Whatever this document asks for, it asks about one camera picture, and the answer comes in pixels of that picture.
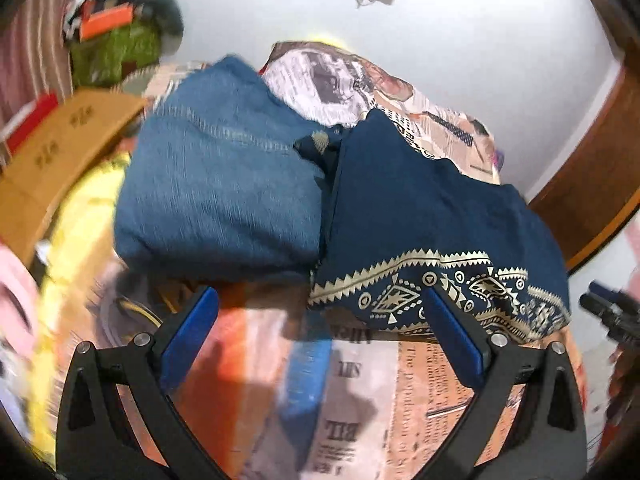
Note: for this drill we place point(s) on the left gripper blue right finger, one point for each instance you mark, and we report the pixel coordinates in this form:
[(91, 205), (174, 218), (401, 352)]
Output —
[(463, 340)]

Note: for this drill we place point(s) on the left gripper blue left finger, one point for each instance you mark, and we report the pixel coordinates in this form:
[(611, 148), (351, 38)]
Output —
[(181, 337)]

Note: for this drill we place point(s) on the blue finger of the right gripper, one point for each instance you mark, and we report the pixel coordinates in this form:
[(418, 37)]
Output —
[(600, 308), (615, 296)]

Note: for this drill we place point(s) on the navy patterned large garment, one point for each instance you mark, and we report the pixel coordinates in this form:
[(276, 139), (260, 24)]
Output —
[(395, 223)]

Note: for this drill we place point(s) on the right hand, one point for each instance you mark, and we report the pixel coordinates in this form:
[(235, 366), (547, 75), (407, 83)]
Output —
[(625, 361)]

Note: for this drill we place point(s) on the yellow printed cloth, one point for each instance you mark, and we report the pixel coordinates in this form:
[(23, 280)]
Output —
[(81, 246)]

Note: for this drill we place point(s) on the pink garment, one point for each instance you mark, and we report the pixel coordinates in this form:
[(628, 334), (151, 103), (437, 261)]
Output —
[(19, 293)]

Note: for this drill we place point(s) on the folded blue jeans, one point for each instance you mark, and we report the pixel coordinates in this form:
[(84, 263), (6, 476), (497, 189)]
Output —
[(216, 189)]

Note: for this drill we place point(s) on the red box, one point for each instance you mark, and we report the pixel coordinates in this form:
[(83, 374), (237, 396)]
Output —
[(18, 129)]

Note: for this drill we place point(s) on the green patterned cloth pile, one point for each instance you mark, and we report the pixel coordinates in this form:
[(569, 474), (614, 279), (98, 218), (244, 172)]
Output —
[(107, 59)]

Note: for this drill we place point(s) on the red striped curtain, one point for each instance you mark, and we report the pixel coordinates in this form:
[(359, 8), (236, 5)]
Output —
[(34, 59)]

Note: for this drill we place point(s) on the orange box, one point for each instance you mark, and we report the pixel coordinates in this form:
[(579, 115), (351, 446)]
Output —
[(96, 23)]

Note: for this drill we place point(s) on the dark grey cushion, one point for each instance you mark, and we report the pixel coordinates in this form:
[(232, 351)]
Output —
[(167, 17)]

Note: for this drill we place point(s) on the brown wooden door frame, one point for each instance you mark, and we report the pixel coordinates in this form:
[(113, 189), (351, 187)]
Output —
[(596, 190)]

